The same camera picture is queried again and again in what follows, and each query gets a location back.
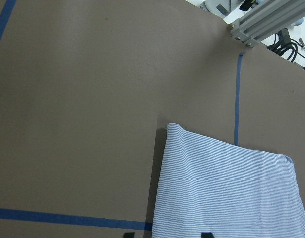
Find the blue striped button shirt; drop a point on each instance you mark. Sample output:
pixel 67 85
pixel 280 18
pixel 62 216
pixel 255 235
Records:
pixel 206 185

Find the aluminium frame post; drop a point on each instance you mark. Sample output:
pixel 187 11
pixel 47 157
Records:
pixel 267 18

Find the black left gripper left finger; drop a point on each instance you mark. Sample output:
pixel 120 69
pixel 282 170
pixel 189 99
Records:
pixel 129 235

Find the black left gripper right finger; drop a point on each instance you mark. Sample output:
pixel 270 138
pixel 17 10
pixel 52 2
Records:
pixel 207 235

